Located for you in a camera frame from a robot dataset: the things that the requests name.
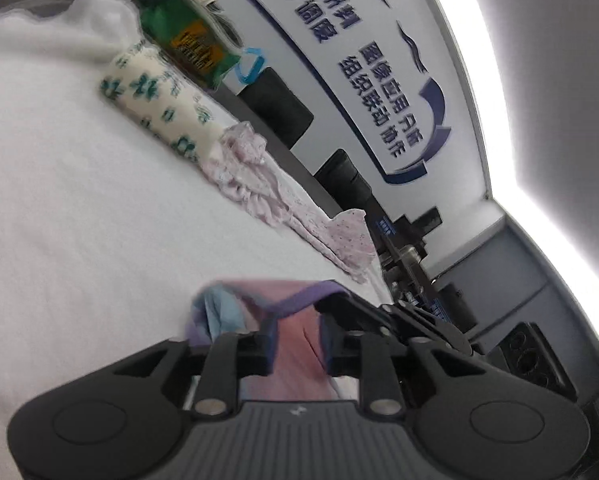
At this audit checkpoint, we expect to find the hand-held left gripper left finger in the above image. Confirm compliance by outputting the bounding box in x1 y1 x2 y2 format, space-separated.
94 332 276 417

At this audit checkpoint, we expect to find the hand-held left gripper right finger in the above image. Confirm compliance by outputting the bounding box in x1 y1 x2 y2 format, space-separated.
323 329 510 417

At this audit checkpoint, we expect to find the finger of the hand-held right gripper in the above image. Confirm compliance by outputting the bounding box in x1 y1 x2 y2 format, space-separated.
317 290 473 356

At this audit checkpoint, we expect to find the pink and blue garment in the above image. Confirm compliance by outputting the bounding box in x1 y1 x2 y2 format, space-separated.
186 277 360 403

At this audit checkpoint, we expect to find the black equipment stack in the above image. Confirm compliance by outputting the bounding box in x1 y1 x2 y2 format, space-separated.
398 205 443 242

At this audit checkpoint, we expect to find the pale pink floral garment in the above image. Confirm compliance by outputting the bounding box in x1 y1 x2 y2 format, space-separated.
199 121 380 286

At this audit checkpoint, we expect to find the black office chair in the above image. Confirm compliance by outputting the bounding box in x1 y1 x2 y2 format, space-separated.
239 67 314 150
314 149 381 212

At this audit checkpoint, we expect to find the white blanket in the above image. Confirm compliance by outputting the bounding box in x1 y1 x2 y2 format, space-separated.
0 0 395 480

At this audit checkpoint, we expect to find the green floral folded cloth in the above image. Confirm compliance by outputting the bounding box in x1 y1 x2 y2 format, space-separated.
98 40 225 166

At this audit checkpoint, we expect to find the blue lettered wall sign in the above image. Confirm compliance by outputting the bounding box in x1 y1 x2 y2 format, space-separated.
214 0 453 186

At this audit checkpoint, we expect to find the green bag with blue handles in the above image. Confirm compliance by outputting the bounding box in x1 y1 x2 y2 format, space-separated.
96 0 267 92

